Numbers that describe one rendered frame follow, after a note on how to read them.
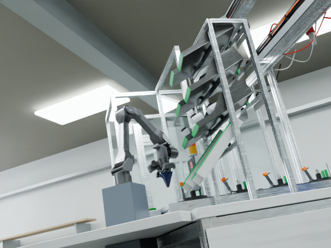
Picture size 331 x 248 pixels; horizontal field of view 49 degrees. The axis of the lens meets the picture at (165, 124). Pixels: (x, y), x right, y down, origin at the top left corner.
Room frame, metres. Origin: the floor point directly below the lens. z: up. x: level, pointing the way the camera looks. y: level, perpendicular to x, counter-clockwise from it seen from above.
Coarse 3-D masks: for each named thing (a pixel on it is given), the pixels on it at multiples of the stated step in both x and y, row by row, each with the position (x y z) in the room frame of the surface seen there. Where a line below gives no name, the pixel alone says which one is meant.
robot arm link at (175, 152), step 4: (164, 136) 1.76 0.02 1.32; (164, 140) 1.76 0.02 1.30; (168, 140) 1.78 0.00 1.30; (164, 144) 1.80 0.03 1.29; (168, 144) 1.78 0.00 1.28; (168, 148) 1.80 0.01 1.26; (172, 148) 1.82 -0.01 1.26; (172, 152) 1.81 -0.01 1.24; (176, 152) 1.83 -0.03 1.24; (168, 156) 1.82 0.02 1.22; (172, 156) 1.82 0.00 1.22; (176, 156) 1.84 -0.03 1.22
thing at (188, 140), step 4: (204, 116) 1.49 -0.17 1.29; (228, 120) 1.63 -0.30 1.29; (204, 132) 1.54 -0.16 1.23; (188, 136) 1.48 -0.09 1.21; (192, 136) 1.48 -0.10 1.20; (200, 136) 1.56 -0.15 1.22; (184, 140) 1.51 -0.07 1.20; (188, 140) 1.48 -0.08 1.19; (192, 140) 1.52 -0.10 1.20; (196, 140) 1.58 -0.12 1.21; (184, 144) 1.55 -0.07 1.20; (188, 144) 1.55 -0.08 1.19; (192, 144) 1.60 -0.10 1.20; (184, 148) 1.59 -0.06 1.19
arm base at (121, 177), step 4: (120, 172) 1.53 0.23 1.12; (124, 172) 1.53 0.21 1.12; (128, 172) 1.54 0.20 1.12; (116, 176) 1.54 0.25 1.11; (120, 176) 1.53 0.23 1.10; (124, 176) 1.53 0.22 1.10; (128, 176) 1.53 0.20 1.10; (116, 180) 1.54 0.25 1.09; (120, 180) 1.53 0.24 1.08; (124, 180) 1.53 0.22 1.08; (128, 180) 1.53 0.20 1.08; (116, 184) 1.55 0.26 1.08
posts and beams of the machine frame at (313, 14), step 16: (256, 0) 1.80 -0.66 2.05; (320, 0) 1.94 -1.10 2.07; (240, 16) 1.93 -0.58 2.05; (304, 16) 2.10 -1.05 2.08; (320, 16) 2.02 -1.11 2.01; (288, 32) 2.29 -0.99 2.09; (304, 32) 2.19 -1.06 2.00; (288, 48) 2.38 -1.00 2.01; (272, 64) 2.60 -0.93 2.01; (256, 80) 2.84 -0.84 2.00; (272, 80) 2.70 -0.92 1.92; (288, 128) 2.71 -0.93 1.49; (288, 144) 2.74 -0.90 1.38; (224, 176) 2.72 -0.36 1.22; (304, 176) 2.71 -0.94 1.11; (224, 192) 2.72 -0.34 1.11
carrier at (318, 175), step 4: (328, 168) 1.99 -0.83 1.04; (316, 172) 2.03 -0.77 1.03; (316, 176) 2.03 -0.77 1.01; (320, 176) 2.02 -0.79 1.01; (324, 176) 2.05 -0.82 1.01; (328, 176) 2.03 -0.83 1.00; (312, 180) 2.01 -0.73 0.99; (316, 180) 1.98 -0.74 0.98; (320, 180) 1.97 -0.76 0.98; (324, 180) 1.90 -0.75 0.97
